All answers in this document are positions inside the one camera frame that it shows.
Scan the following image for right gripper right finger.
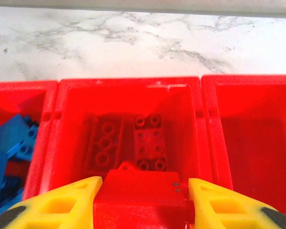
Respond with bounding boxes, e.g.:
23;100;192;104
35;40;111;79
187;178;286;229

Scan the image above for large blue lego brick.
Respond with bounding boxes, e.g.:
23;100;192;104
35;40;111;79
0;114;31;154

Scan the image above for red lego brick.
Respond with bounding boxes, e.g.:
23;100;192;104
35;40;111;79
82;114;125;177
133;114;169;171
92;161;196;229

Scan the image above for red plastic bin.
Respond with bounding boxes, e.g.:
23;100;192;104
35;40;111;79
0;80;59;215
22;76;234;201
201;74;286;221

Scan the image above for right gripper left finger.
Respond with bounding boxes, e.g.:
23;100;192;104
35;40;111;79
0;176;103;229

